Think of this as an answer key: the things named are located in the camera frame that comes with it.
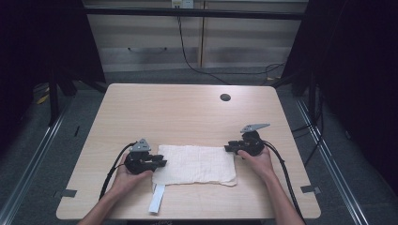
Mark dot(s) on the small black floor object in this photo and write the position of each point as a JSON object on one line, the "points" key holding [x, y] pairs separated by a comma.
{"points": [[76, 131]]}

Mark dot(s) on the metal floor rail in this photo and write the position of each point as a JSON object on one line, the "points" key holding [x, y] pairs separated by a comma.
{"points": [[331, 168], [31, 165]]}

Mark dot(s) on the person's right hand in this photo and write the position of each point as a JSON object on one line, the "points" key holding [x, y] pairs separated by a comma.
{"points": [[261, 164]]}

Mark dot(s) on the black stand post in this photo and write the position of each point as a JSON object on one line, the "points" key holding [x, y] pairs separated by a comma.
{"points": [[53, 100]]}

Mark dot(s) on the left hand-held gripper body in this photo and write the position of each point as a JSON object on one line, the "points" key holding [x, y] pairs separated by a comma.
{"points": [[139, 162]]}

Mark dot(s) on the white wall socket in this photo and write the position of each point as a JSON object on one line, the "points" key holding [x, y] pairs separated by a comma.
{"points": [[182, 3]]}

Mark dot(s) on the dark curtain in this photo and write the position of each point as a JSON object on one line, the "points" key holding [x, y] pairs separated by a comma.
{"points": [[37, 40], [359, 78]]}

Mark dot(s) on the yellow floor object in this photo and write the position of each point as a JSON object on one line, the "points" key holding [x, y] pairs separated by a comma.
{"points": [[42, 99]]}

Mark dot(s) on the person's left hand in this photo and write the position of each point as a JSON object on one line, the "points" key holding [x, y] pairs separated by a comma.
{"points": [[128, 181]]}

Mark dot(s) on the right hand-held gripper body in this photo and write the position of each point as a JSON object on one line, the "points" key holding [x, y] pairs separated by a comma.
{"points": [[252, 143]]}

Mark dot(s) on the grey tape strip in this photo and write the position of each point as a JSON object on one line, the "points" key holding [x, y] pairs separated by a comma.
{"points": [[310, 189], [65, 193]]}

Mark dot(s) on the dark round table grommet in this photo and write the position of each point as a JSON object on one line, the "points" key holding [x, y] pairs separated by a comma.
{"points": [[225, 97]]}

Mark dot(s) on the black horizontal frame bar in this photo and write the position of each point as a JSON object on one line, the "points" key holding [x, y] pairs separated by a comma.
{"points": [[194, 13]]}

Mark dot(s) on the white towel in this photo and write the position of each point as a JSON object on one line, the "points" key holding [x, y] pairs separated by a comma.
{"points": [[194, 165]]}

